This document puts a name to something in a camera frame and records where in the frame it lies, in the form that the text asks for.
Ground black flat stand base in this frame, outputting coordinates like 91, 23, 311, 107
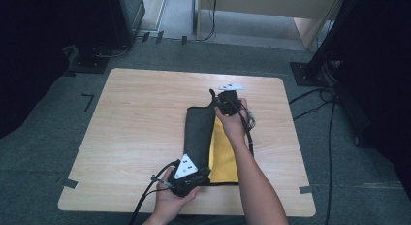
67, 45, 111, 75

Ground dark curtain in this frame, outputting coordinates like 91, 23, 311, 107
0, 0, 110, 141
335, 0, 411, 202

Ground black cable by stand base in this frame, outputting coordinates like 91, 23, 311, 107
92, 37, 135, 60

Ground person's left hand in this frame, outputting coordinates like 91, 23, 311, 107
154, 167, 202, 220

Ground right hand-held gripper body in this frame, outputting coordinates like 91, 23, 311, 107
215, 82, 246, 117

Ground black cabinet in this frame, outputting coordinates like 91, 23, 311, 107
105, 0, 146, 48

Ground grey tape piece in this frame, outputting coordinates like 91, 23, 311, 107
298, 184, 314, 196
60, 177, 79, 190

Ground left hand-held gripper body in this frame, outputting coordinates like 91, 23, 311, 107
168, 153, 207, 199

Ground long black floor cable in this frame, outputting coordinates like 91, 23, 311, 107
324, 95, 337, 225

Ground black metal stand with base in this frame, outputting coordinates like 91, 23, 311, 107
289, 0, 367, 88

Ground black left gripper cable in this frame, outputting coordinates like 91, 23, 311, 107
128, 158, 181, 225

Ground person's dark trousers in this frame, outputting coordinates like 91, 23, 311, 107
173, 213, 248, 225

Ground person's right hand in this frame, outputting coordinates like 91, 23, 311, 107
213, 98, 250, 142

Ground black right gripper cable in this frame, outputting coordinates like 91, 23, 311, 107
226, 94, 257, 159

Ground black hanging cable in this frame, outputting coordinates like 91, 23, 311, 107
197, 0, 218, 43

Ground dark cloth with yellow lining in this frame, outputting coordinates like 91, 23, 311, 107
183, 100, 240, 187

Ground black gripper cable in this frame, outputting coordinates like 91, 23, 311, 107
226, 94, 257, 159
128, 158, 181, 225

